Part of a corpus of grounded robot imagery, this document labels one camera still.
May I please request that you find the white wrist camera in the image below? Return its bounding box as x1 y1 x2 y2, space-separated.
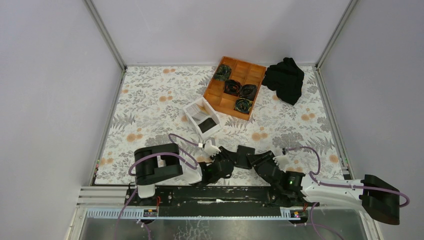
273 155 290 172
202 139 221 157

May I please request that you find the dark rolled item top left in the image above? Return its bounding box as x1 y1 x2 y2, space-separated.
213 64 232 82

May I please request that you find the white plastic card box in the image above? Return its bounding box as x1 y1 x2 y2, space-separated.
182 96 223 140

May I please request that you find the dark rolled item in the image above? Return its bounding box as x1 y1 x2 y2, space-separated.
224 79 242 97
213 64 232 82
239 84 258 101
233 97 253 115

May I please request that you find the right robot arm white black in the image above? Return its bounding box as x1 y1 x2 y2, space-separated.
246 151 402 225

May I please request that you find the dark rolled item right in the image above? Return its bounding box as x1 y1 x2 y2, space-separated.
239 84 258 101

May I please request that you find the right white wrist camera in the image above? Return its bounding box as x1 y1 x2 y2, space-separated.
273 155 290 172

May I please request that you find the dark rolled item bottom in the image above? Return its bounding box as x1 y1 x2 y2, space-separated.
233 97 253 115

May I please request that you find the black crumpled cloth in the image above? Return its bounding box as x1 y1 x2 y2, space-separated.
262 57 305 106

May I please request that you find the dark rolled item middle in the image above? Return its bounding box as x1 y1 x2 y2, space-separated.
224 79 242 97

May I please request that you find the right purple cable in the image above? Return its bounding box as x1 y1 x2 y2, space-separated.
281 146 412 240

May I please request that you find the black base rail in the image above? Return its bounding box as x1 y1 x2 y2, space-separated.
124 185 312 214

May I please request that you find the slotted cable duct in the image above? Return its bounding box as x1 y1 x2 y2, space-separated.
86 207 301 221

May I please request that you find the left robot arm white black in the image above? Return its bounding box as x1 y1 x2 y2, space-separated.
128 140 238 206

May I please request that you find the orange compartment tray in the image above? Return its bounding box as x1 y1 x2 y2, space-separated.
203 56 267 121

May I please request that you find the black card in box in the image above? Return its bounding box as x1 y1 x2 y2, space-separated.
198 117 217 133

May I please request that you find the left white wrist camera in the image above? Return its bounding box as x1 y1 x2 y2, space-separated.
202 139 221 157

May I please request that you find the black leather card holder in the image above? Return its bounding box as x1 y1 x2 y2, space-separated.
234 145 256 170

